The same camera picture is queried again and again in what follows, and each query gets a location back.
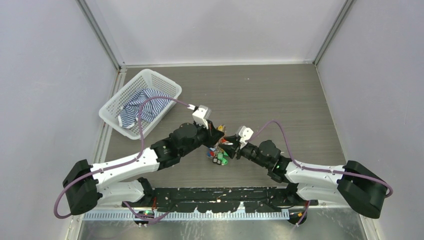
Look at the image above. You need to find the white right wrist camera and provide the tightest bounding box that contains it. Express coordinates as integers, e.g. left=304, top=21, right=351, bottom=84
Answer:
left=236, top=125, right=254, bottom=145

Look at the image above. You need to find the green key tag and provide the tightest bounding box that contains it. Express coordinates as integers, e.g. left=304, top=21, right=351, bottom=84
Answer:
left=217, top=152, right=228, bottom=165

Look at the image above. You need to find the blue white striped cloth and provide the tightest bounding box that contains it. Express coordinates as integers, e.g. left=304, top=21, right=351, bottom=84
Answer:
left=117, top=88, right=171, bottom=129

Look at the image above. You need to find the large metal keyring with rings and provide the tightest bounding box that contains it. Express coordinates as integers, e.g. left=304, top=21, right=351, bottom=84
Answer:
left=214, top=126, right=227, bottom=154

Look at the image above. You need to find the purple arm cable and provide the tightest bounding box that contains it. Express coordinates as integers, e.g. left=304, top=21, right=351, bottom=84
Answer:
left=53, top=96, right=200, bottom=220
left=253, top=119, right=394, bottom=199

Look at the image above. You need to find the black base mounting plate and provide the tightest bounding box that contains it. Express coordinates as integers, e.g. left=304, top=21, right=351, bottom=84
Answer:
left=130, top=177, right=307, bottom=213

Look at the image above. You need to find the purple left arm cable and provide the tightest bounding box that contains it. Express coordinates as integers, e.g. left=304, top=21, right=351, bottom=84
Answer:
left=53, top=96, right=200, bottom=220

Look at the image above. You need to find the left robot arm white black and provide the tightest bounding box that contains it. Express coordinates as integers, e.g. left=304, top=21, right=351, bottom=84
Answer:
left=60, top=121, right=225, bottom=216

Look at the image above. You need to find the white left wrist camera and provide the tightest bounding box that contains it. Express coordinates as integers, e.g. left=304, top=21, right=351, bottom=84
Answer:
left=192, top=105, right=212, bottom=130

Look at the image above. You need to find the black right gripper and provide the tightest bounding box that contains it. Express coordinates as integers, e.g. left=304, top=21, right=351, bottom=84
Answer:
left=219, top=134, right=270, bottom=169

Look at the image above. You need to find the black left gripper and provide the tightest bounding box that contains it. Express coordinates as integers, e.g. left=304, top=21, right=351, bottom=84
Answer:
left=179, top=119, right=224, bottom=158

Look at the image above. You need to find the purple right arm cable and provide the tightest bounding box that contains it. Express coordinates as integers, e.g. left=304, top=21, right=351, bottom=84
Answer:
left=253, top=119, right=394, bottom=199

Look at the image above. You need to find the blue key tag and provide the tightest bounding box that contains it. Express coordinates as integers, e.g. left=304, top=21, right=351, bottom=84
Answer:
left=207, top=148, right=216, bottom=158

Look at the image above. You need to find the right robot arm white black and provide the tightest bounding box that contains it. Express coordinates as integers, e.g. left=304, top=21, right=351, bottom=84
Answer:
left=219, top=136, right=389, bottom=219

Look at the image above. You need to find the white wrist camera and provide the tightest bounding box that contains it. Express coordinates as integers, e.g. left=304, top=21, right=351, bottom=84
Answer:
left=192, top=105, right=212, bottom=130
left=236, top=125, right=254, bottom=145

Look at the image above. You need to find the white perforated plastic basket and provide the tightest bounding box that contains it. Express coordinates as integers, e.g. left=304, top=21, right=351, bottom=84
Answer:
left=98, top=69, right=182, bottom=140

